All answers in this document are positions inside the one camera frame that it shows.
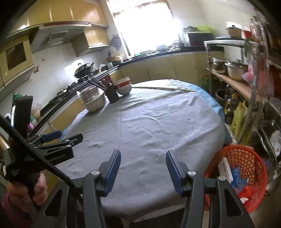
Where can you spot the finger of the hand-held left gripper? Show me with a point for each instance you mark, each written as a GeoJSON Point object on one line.
{"type": "Point", "coordinates": [51, 136]}
{"type": "Point", "coordinates": [73, 140]}

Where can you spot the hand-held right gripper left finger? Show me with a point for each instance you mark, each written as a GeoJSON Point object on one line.
{"type": "Point", "coordinates": [112, 173]}

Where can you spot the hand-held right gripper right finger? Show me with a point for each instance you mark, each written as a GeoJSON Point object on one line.
{"type": "Point", "coordinates": [173, 173]}

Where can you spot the white blue cardboard box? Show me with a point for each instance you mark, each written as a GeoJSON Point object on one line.
{"type": "Point", "coordinates": [225, 170]}

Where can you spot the blue plastic bag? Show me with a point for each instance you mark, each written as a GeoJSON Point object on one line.
{"type": "Point", "coordinates": [238, 178]}

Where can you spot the orange plastic wrapper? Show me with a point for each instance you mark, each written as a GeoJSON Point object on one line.
{"type": "Point", "coordinates": [247, 193]}

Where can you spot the red plastic mesh basket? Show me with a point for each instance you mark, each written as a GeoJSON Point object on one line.
{"type": "Point", "coordinates": [252, 157]}

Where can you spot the person's left forearm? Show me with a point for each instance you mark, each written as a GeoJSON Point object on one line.
{"type": "Point", "coordinates": [8, 211]}

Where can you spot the person's left hand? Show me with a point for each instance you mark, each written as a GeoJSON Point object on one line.
{"type": "Point", "coordinates": [40, 190]}

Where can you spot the pink thermos bottle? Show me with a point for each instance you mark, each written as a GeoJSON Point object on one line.
{"type": "Point", "coordinates": [30, 127]}

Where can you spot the green thermos flask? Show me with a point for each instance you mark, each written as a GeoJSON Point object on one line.
{"type": "Point", "coordinates": [16, 97]}

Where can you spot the beige metal basin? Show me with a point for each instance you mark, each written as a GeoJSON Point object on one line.
{"type": "Point", "coordinates": [95, 105]}

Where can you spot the plastic covered bowl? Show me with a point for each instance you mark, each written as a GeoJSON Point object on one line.
{"type": "Point", "coordinates": [90, 94]}

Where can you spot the gas stove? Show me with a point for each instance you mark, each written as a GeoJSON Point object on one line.
{"type": "Point", "coordinates": [72, 88]}

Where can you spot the grey tablecloth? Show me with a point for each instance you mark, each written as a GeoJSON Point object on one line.
{"type": "Point", "coordinates": [144, 127]}

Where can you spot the black chopstick holder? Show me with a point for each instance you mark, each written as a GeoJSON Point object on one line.
{"type": "Point", "coordinates": [112, 95]}

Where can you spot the yellow upper cabinets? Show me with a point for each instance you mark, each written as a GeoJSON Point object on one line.
{"type": "Point", "coordinates": [19, 54]}

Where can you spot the yellow cabinets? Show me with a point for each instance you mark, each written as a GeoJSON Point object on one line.
{"type": "Point", "coordinates": [19, 54]}
{"type": "Point", "coordinates": [162, 66]}

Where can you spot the black wok with lid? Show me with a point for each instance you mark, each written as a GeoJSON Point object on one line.
{"type": "Point", "coordinates": [84, 70]}

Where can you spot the stacked white red bowls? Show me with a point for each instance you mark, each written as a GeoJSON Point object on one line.
{"type": "Point", "coordinates": [123, 86]}

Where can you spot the blue table cover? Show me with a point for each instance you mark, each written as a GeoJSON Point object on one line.
{"type": "Point", "coordinates": [210, 100]}

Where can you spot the yellow plastic bag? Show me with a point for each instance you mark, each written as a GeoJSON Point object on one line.
{"type": "Point", "coordinates": [240, 122]}

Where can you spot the long wooden stick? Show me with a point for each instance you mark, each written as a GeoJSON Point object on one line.
{"type": "Point", "coordinates": [164, 88]}

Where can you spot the cooking oil bottle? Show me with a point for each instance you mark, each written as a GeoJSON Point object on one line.
{"type": "Point", "coordinates": [230, 105]}

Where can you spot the range hood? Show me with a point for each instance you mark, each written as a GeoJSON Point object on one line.
{"type": "Point", "coordinates": [57, 35]}

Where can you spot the white plastic bag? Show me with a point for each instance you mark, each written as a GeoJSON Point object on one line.
{"type": "Point", "coordinates": [275, 142]}

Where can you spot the small blue fan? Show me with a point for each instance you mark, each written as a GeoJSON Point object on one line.
{"type": "Point", "coordinates": [115, 42]}

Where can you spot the yellow lower cabinets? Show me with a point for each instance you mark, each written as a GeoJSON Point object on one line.
{"type": "Point", "coordinates": [162, 66]}

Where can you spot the small steel pot with lid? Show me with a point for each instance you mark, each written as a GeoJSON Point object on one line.
{"type": "Point", "coordinates": [217, 65]}

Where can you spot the metal shelf rack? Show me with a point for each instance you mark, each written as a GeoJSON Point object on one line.
{"type": "Point", "coordinates": [256, 92]}

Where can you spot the large steel pot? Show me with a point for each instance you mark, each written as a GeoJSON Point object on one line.
{"type": "Point", "coordinates": [236, 71]}

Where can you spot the red plastic bag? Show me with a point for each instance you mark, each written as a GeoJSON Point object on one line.
{"type": "Point", "coordinates": [249, 73]}

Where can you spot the kitchen window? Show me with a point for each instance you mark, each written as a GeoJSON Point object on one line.
{"type": "Point", "coordinates": [142, 26]}

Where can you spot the black microwave oven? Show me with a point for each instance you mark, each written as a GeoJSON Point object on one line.
{"type": "Point", "coordinates": [200, 39]}

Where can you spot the brown pot with lid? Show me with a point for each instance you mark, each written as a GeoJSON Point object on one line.
{"type": "Point", "coordinates": [234, 31]}

